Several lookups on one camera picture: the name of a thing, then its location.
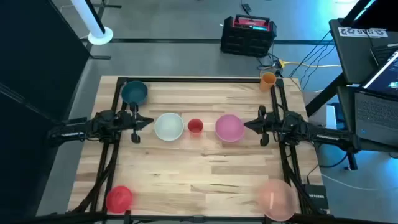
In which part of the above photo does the white plastic bowl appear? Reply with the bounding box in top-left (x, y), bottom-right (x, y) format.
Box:
top-left (154, 112), bottom-right (185, 142)

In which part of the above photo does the red plastic bowl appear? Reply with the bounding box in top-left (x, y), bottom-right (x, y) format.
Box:
top-left (105, 185), bottom-right (134, 215)

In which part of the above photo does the black partition panel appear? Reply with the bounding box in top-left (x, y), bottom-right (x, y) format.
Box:
top-left (0, 0), bottom-right (91, 224)

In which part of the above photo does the large peach plastic bowl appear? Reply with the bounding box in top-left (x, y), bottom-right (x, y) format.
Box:
top-left (256, 179), bottom-right (299, 222)

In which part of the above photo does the yellow cable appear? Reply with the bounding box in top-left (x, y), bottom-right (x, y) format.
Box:
top-left (278, 58), bottom-right (342, 70)

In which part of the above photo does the black desk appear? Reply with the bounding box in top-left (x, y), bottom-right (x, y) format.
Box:
top-left (306, 18), bottom-right (398, 153)

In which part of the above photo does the white cable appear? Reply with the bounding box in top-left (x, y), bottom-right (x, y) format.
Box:
top-left (320, 172), bottom-right (398, 191)

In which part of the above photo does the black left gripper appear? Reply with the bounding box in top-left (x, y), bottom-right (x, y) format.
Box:
top-left (119, 101), bottom-right (155, 144)

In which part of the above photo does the pink plastic bowl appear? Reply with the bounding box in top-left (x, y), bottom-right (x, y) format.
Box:
top-left (215, 114), bottom-right (246, 143)

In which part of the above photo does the white printed label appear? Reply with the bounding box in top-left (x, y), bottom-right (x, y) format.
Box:
top-left (338, 27), bottom-right (389, 39)

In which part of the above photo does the open grey laptop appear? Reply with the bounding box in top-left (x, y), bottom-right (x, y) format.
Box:
top-left (354, 51), bottom-right (398, 147)

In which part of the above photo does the black network switch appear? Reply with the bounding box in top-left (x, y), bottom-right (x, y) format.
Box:
top-left (303, 184), bottom-right (330, 211)

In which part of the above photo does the white pole with round base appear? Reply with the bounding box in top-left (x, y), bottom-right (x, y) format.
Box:
top-left (70, 0), bottom-right (114, 46)

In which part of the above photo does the teal plastic bowl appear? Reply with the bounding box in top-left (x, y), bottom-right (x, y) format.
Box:
top-left (120, 80), bottom-right (149, 106)

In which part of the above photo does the black metal table frame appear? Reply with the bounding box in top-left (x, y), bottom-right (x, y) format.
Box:
top-left (71, 76), bottom-right (330, 224)

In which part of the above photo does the red plastic cup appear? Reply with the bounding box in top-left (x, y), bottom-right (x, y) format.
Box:
top-left (187, 118), bottom-right (205, 136)

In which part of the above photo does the black laptop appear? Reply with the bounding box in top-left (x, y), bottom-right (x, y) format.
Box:
top-left (369, 43), bottom-right (398, 67)

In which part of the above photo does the orange plastic cup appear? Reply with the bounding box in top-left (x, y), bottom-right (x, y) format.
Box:
top-left (259, 72), bottom-right (277, 92)

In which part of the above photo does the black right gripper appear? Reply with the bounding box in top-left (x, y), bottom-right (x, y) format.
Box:
top-left (244, 105), bottom-right (282, 147)

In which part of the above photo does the black cable bundle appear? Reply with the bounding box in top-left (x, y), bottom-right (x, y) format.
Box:
top-left (289, 30), bottom-right (336, 90)

